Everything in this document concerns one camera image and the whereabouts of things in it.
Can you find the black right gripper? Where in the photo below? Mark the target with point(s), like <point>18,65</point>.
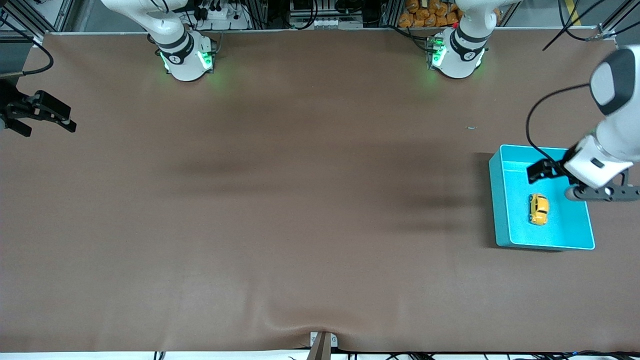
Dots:
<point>9,111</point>

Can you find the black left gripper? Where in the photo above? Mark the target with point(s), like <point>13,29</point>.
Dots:
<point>554,169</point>

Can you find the yellow beetle toy car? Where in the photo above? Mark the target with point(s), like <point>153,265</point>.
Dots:
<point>539,209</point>

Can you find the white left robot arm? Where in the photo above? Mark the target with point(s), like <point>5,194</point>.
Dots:
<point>617,135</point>

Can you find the teal plastic bin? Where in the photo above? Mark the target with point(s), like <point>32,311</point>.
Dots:
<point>565,225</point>

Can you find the white power strip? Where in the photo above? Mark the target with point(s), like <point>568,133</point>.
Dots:
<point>220,15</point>

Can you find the orange snack packs pile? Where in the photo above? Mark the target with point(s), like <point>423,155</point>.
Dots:
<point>430,12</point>

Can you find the brown table mat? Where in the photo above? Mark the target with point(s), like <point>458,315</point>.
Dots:
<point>320,210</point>

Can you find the metal table clamp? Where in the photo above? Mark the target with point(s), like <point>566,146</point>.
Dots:
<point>322,345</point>

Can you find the white terminal strip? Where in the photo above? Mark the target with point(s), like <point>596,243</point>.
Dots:
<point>332,23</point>

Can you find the aluminium frame rail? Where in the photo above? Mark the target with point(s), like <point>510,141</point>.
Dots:
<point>20,34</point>

